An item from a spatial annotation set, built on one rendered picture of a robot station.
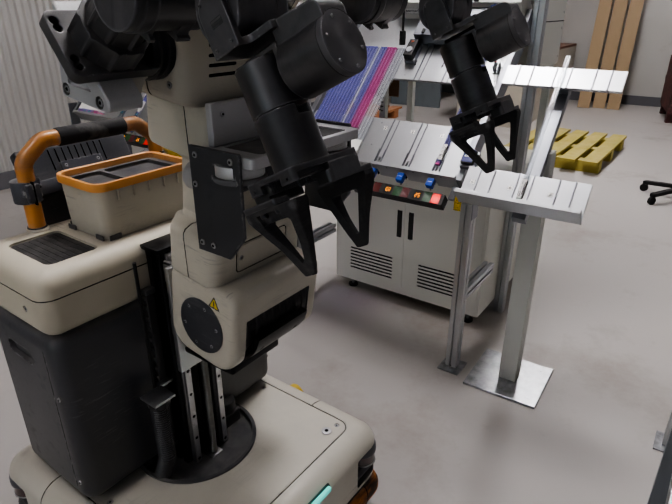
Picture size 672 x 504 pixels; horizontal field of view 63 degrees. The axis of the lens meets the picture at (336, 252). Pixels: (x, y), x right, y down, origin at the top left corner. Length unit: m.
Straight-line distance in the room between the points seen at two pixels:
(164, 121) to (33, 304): 0.39
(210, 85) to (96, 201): 0.39
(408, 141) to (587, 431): 1.10
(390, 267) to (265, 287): 1.52
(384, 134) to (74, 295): 1.27
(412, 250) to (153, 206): 1.38
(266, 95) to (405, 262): 1.89
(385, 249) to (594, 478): 1.18
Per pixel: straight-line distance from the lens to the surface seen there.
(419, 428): 1.85
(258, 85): 0.53
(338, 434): 1.39
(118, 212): 1.13
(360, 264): 2.50
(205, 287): 0.92
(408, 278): 2.39
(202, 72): 0.81
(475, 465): 1.76
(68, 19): 0.76
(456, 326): 2.01
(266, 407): 1.48
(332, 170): 0.52
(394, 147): 1.95
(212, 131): 0.80
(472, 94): 0.89
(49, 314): 1.06
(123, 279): 1.11
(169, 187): 1.18
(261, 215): 0.51
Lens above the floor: 1.22
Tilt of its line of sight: 24 degrees down
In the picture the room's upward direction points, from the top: straight up
